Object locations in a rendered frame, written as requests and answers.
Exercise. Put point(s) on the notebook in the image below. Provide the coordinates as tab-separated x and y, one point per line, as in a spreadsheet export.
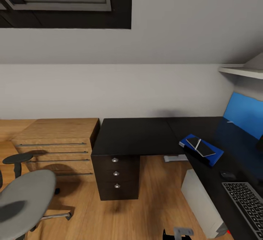
200	146

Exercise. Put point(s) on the swivel chair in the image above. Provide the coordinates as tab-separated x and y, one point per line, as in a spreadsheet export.
24	202

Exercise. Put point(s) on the keyboard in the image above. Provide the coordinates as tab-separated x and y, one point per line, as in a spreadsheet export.
249	203

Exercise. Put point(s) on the fixed window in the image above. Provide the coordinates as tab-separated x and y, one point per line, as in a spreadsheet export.
76	14

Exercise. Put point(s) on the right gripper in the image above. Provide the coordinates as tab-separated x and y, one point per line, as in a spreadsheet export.
171	237

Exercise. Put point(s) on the folder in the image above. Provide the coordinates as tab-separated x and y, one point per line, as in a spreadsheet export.
212	159

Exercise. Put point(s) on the mouse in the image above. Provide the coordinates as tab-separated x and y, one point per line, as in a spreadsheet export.
228	175

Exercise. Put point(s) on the desk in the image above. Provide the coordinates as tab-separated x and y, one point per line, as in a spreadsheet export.
161	136

